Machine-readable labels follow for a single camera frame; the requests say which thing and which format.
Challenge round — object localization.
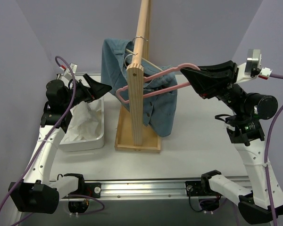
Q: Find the pink hanger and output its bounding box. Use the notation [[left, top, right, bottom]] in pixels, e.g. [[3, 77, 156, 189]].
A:
[[116, 63, 200, 104]]

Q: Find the white pleated skirt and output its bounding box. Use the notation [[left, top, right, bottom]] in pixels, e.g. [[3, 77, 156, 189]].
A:
[[63, 100, 101, 142]]

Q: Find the blue denim garment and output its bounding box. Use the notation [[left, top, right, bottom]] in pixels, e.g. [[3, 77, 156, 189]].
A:
[[100, 38, 178, 137]]

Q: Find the beige hanger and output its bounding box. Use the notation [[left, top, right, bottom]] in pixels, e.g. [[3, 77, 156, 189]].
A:
[[125, 36, 163, 71]]

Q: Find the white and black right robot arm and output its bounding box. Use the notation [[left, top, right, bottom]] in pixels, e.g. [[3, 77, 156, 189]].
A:
[[181, 61, 283, 225]]

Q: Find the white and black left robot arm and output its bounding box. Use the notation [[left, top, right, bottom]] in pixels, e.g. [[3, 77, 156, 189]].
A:
[[8, 74, 112, 214]]

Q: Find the white plastic basket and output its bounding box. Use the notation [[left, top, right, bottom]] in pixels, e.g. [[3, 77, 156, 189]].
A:
[[58, 72, 105, 153]]

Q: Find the wooden clothes rack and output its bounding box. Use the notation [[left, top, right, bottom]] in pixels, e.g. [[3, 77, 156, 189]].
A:
[[115, 0, 161, 153]]

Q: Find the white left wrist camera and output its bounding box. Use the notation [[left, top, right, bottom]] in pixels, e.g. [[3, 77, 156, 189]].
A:
[[59, 63, 77, 81]]

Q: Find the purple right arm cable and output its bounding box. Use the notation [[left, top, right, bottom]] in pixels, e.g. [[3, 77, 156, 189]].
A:
[[233, 72, 283, 226]]

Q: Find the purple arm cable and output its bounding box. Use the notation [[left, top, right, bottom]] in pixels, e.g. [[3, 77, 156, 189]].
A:
[[233, 72, 283, 226], [0, 56, 106, 226]]

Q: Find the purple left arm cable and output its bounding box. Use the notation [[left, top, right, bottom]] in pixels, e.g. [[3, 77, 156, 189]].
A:
[[0, 56, 106, 226]]

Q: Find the aluminium mounting rail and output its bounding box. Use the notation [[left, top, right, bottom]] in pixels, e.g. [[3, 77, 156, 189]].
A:
[[13, 71, 274, 226]]

